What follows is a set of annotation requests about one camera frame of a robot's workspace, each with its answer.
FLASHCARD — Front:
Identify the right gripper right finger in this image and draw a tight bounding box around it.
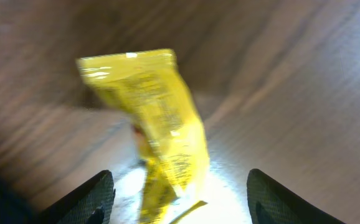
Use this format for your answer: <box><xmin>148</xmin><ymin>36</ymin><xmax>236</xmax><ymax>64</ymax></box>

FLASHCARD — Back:
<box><xmin>247</xmin><ymin>169</ymin><xmax>343</xmax><ymax>224</ymax></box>

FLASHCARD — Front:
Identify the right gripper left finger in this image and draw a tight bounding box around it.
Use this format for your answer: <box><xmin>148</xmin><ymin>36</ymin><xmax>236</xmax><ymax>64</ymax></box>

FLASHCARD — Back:
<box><xmin>32</xmin><ymin>170</ymin><xmax>116</xmax><ymax>224</ymax></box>

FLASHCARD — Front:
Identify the yellow snack packet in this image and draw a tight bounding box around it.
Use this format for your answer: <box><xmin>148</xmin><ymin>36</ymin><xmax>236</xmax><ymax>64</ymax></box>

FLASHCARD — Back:
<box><xmin>76</xmin><ymin>49</ymin><xmax>210</xmax><ymax>223</ymax></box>

